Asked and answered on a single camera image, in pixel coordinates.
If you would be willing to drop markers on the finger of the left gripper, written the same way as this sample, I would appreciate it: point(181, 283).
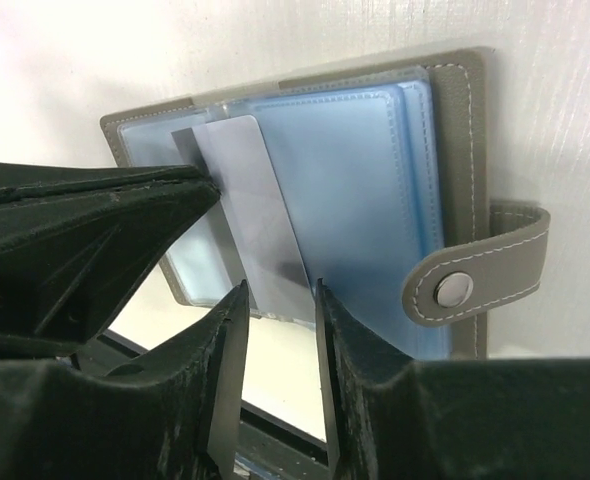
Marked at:
point(76, 244)

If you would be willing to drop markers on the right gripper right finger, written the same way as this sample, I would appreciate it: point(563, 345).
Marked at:
point(389, 416)

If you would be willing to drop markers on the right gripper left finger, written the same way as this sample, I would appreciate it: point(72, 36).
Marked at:
point(149, 418)

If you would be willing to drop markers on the silver magnetic stripe card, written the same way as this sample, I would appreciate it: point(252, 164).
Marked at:
point(247, 235)

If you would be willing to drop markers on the grey card holder wallet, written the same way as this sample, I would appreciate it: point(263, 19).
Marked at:
point(382, 165)

